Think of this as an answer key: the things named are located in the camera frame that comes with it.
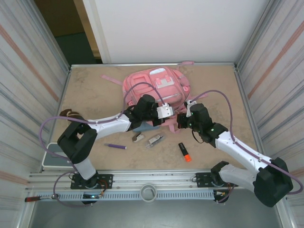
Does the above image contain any blue pencil case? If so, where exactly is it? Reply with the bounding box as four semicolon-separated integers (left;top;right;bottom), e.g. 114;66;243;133
132;121;155;134

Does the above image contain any clear pen pack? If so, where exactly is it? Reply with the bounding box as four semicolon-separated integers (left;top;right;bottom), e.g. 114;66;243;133
145;133;166;149

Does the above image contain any brown white stapler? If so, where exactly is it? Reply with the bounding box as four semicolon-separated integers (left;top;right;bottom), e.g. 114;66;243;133
131;133;145;143

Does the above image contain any pink backpack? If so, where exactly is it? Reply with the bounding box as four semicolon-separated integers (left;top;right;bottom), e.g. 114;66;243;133
100;60;195;133

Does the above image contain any black orange highlighter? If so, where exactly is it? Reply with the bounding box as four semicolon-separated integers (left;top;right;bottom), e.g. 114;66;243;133
178;142;192;163

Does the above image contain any purple pen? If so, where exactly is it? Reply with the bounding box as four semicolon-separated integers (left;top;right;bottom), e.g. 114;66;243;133
104;142;127;151

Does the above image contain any brown cloth bundle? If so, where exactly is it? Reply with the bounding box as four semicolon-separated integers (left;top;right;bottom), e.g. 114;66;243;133
59;108;84;122

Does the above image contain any white grey square box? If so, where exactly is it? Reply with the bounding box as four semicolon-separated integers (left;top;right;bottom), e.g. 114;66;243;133
42;142;69;170

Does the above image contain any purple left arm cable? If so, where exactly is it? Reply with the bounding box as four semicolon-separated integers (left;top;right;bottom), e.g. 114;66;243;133
39;82;167;208

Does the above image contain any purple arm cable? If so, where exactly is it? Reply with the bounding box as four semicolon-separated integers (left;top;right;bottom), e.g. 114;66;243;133
39;82;167;208
189;90;304;196

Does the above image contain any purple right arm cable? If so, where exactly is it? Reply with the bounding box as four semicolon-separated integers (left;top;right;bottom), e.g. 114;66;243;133
189;90;304;196

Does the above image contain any aluminium mounting rail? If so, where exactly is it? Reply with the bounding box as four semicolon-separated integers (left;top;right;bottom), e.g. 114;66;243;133
26;169;285;193

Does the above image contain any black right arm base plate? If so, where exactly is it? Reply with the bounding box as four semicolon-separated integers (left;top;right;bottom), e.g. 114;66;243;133
196;171;238;188

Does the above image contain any aluminium table edge rail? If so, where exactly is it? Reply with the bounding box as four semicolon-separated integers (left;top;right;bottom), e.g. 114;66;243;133
69;62;238;72

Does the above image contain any grey plastic ring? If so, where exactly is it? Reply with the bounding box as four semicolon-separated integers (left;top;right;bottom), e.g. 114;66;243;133
140;183;157;202

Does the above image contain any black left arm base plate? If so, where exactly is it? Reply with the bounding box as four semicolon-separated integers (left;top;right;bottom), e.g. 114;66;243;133
70;174;114;190

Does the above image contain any grey slotted cable duct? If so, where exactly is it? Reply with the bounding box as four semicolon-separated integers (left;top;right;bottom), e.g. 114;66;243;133
53;191;216;201

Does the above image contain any white door frame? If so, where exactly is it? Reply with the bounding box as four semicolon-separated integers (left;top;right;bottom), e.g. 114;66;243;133
82;0;112;64

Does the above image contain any red handled tool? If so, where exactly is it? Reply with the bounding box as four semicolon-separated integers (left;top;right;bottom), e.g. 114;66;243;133
25;194;59;202

